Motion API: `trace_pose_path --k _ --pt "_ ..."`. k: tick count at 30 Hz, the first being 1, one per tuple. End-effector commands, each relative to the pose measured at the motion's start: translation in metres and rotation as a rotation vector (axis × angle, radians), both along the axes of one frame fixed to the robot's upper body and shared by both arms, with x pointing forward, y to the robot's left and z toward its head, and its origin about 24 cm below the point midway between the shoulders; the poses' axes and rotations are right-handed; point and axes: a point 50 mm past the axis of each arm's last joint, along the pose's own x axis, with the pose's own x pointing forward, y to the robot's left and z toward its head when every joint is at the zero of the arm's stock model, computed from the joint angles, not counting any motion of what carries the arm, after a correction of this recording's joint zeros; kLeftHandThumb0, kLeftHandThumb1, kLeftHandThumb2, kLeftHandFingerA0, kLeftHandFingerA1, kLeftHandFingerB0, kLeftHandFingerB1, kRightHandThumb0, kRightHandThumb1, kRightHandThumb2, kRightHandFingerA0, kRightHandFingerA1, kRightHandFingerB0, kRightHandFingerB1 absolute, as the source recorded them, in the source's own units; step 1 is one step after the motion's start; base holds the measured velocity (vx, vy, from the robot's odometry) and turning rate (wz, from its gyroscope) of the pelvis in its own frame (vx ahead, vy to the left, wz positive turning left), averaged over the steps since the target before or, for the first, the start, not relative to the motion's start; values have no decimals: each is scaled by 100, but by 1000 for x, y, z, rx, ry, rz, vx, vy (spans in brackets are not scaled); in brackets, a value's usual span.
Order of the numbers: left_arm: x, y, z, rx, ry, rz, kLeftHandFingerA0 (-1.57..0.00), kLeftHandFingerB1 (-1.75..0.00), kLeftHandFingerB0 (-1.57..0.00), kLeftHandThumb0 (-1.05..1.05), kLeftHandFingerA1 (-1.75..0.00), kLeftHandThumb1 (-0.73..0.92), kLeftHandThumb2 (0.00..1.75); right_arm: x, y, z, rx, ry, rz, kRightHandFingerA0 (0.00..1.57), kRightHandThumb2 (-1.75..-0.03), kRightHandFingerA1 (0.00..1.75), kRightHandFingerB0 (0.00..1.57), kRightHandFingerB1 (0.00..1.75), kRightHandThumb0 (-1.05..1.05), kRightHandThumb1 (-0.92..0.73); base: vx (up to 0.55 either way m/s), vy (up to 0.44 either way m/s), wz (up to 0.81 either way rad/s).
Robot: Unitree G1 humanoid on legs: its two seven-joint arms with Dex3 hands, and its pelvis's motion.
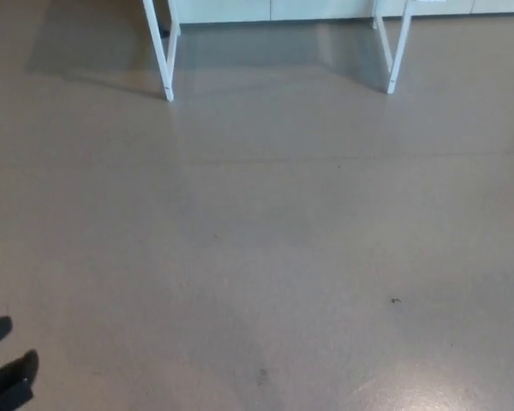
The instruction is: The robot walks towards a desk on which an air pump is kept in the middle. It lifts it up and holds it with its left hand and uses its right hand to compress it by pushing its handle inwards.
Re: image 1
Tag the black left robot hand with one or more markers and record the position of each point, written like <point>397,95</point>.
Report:
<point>8,381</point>

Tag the white cabinet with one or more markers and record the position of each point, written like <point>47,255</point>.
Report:
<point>325,8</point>

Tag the white desk leg frame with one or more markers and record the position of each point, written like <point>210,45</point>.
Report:
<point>159,51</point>
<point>399,51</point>

